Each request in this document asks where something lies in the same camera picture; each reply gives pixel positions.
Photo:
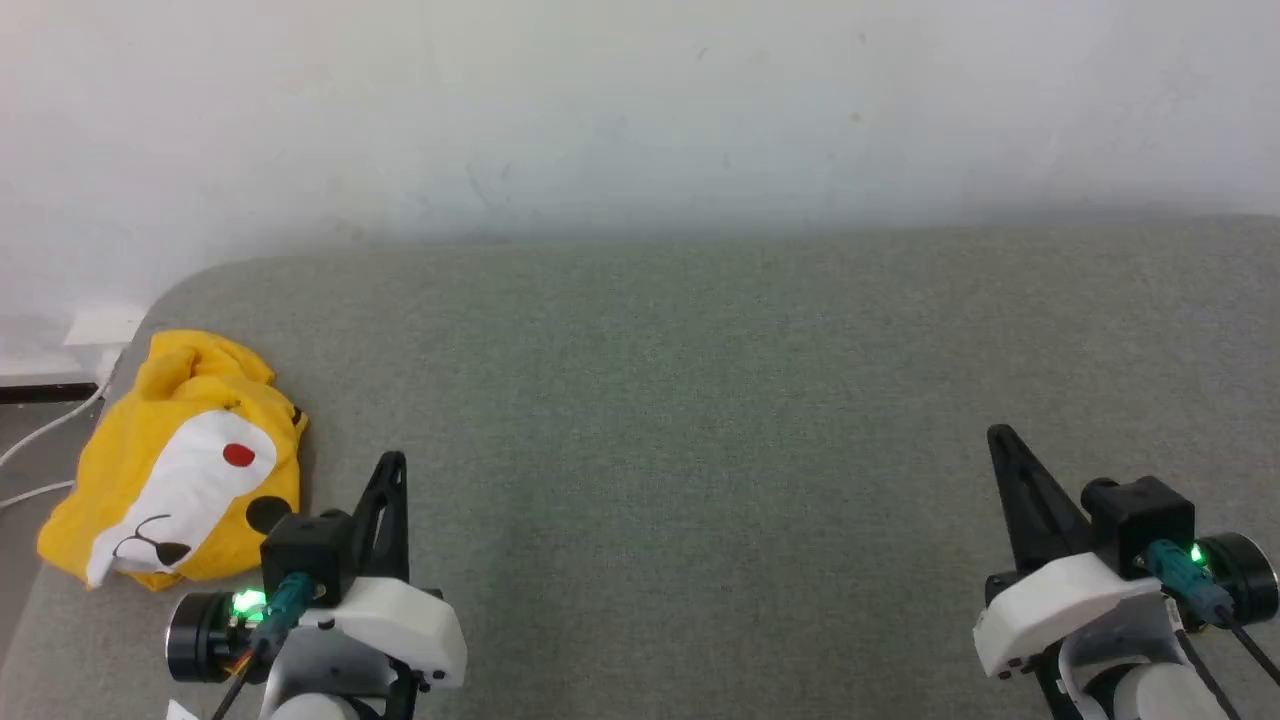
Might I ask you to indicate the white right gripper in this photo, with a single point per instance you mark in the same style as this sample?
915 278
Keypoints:
1060 600

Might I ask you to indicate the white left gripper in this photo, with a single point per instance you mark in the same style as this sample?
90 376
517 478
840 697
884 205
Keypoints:
400 625

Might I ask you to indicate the yellow shirt with cartoon print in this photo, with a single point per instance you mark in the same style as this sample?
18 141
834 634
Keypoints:
170 440

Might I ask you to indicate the grey-green fabric sofa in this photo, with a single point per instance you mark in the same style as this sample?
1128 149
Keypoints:
650 400

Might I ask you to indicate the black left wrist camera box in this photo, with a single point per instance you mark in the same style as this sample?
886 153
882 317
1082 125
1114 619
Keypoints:
305 550

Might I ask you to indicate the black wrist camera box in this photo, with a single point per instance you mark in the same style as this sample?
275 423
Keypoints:
305 550
1140 515

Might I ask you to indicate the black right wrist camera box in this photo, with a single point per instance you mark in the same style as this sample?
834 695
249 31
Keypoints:
1140 515

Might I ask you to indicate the white wall socket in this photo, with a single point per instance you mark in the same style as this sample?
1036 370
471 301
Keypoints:
105 327

